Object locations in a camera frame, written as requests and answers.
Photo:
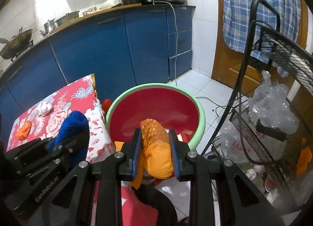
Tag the steel pot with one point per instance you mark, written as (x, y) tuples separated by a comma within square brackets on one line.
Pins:
[(67, 17)]

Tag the orange flat cloth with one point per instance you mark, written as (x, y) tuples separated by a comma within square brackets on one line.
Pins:
[(24, 131)]

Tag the orange cloth bundle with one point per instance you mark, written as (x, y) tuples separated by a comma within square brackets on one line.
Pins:
[(155, 156)]

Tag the wooden door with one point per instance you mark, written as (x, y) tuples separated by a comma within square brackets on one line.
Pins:
[(227, 62)]

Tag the blue plaid curtain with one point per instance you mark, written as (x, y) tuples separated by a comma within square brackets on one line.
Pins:
[(243, 19)]

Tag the white printed plastic bag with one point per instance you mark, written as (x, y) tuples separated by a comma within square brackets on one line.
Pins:
[(231, 147)]

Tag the red green-rimmed basin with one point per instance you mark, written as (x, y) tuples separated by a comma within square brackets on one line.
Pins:
[(173, 107)]

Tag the red floral tablecloth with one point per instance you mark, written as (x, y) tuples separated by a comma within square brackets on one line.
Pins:
[(79, 95)]

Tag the clear plastic bag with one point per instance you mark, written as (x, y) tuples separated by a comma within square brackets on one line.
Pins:
[(269, 105)]

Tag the black wok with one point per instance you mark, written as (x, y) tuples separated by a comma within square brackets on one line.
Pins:
[(17, 45)]

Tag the white crumpled cloth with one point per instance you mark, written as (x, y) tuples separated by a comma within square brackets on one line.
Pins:
[(44, 108)]

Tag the blue kitchen cabinet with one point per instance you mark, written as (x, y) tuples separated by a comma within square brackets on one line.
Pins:
[(122, 48)]

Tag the blue knitted cloth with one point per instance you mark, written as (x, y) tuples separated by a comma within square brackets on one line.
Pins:
[(74, 124)]

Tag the black wire rack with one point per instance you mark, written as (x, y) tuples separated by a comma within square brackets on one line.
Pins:
[(287, 158)]

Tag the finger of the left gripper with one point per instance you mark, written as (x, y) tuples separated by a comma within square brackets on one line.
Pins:
[(73, 149)]

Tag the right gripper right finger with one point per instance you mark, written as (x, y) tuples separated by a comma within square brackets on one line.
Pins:
[(179, 150)]

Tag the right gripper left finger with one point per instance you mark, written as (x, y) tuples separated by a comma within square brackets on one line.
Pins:
[(132, 152)]

